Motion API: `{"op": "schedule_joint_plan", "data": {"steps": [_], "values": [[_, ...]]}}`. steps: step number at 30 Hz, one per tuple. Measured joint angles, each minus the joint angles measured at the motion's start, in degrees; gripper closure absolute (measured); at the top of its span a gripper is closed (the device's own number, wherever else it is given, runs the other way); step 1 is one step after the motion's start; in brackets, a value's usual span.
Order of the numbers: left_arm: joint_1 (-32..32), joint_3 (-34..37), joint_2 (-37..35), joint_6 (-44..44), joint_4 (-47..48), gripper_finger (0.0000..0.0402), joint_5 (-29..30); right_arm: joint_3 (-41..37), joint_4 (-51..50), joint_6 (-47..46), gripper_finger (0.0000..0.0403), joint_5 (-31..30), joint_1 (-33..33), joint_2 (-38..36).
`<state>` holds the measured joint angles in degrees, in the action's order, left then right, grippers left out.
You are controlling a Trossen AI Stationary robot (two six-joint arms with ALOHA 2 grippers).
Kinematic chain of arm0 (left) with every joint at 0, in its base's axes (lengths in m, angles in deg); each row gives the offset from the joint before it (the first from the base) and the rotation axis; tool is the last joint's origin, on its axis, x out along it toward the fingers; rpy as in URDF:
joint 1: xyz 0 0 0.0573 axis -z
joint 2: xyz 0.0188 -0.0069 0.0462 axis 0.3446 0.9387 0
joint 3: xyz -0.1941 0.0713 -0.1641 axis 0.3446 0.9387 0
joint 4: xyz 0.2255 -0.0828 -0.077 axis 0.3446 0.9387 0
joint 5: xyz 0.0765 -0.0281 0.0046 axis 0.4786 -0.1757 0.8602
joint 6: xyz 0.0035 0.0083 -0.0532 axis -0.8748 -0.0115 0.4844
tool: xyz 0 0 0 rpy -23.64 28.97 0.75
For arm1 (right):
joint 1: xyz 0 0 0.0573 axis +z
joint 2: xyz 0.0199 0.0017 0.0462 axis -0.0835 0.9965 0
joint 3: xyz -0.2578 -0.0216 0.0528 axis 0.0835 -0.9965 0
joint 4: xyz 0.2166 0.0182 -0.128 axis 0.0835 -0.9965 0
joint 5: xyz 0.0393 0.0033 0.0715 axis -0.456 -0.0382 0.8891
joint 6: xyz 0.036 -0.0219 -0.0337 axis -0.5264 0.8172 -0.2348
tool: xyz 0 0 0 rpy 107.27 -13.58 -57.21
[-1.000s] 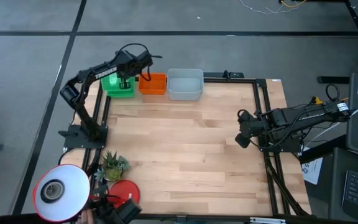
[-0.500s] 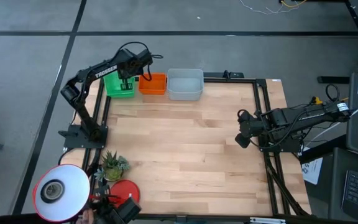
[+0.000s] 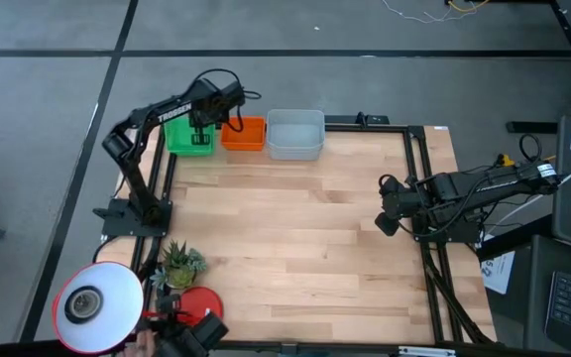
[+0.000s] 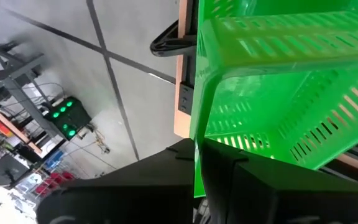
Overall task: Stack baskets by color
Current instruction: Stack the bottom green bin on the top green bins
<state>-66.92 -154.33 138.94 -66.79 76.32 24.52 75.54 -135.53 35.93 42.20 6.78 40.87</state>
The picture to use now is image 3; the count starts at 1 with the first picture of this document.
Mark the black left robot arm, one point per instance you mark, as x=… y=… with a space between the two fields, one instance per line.
x=137 y=183

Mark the orange plastic basket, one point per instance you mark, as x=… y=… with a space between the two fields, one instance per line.
x=243 y=134

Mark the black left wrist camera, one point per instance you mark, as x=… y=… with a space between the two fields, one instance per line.
x=233 y=94

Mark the person's hand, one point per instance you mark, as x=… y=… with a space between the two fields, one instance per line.
x=142 y=344

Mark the green plastic basket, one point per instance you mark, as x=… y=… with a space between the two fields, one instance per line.
x=179 y=144

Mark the grey plastic bin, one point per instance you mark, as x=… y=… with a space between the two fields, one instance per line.
x=298 y=134
x=298 y=154

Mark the white paper sheet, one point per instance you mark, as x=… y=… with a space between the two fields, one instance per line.
x=501 y=275

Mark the black floor bar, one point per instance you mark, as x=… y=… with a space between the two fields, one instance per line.
x=531 y=127

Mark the black aluminium table frame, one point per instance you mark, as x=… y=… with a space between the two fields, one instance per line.
x=355 y=128

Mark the potted succulent plant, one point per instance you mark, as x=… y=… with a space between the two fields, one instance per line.
x=179 y=275

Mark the black keyboard desk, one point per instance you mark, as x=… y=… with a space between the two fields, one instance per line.
x=536 y=297

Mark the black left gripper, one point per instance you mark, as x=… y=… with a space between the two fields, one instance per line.
x=206 y=111

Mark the silver aluminium extrusion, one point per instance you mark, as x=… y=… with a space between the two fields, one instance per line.
x=426 y=352

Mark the red desk lamp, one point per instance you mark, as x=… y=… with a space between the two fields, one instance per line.
x=196 y=302

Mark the black held device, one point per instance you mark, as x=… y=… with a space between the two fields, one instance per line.
x=208 y=329

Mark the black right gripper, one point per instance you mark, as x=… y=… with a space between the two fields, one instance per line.
x=404 y=203

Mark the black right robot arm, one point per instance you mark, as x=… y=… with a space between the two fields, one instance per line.
x=489 y=186

